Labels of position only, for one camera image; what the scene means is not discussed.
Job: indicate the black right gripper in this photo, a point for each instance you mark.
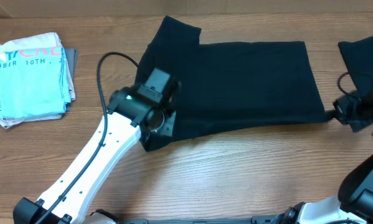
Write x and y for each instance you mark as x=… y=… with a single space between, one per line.
x=339 y=107

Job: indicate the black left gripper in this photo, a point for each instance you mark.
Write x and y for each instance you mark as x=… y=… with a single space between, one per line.
x=168 y=126

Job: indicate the black t-shirt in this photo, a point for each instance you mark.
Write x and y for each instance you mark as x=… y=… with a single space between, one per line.
x=232 y=85

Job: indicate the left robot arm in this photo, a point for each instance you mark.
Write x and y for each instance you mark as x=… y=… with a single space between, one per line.
x=134 y=115

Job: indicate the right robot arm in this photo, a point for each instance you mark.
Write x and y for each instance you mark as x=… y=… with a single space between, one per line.
x=352 y=204

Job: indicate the light blue folded t-shirt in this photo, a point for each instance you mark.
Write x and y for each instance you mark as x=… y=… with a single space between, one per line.
x=33 y=82

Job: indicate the beige folded t-shirt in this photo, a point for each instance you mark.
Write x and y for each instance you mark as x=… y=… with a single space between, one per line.
x=50 y=39

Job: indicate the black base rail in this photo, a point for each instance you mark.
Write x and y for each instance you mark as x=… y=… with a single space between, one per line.
x=261 y=219

